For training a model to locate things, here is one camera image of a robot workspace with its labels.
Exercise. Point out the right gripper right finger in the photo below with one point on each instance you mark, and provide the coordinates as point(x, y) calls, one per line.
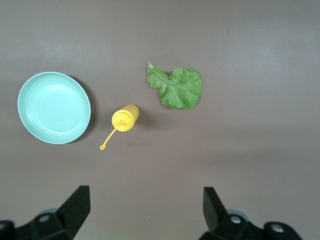
point(217, 217)

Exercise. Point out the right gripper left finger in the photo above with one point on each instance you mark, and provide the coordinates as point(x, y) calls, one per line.
point(72, 212)

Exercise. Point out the green lettuce leaf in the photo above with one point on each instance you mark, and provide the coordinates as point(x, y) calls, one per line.
point(180, 92)

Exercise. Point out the mint green plate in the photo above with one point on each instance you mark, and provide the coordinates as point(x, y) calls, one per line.
point(53, 107)

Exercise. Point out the yellow mustard squeeze bottle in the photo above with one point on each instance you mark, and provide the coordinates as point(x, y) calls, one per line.
point(126, 117)

